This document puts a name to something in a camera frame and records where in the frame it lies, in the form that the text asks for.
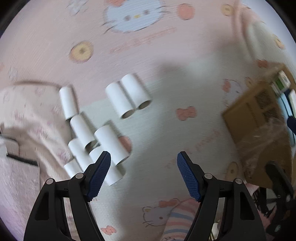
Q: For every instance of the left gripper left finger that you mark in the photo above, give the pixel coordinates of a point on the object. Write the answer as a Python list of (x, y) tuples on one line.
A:
[(48, 220)]

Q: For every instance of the light blue box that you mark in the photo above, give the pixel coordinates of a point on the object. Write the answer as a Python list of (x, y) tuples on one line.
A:
[(284, 105)]

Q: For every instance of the brown cardboard box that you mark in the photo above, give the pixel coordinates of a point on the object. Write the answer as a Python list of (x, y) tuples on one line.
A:
[(259, 131)]

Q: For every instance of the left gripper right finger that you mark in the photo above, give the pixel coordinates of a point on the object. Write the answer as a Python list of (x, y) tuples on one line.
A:
[(240, 220)]

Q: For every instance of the striped pastel cloth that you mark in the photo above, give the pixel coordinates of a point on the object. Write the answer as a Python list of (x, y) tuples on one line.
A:
[(180, 220)]

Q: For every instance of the pink cartoon cat play mat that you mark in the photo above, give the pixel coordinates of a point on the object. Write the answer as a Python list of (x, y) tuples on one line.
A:
[(194, 58)]

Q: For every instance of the pink floral cloth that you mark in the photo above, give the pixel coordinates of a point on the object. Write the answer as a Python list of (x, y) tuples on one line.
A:
[(32, 113)]

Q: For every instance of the white paper roll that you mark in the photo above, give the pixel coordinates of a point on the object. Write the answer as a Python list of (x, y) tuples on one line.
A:
[(82, 131), (72, 168), (136, 91), (80, 154), (68, 102), (113, 174), (119, 100), (110, 143)]

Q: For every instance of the white flat box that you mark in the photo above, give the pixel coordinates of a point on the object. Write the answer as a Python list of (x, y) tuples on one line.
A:
[(292, 99)]

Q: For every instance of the white green carton upper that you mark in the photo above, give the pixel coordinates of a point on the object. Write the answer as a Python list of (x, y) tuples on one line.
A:
[(281, 82)]

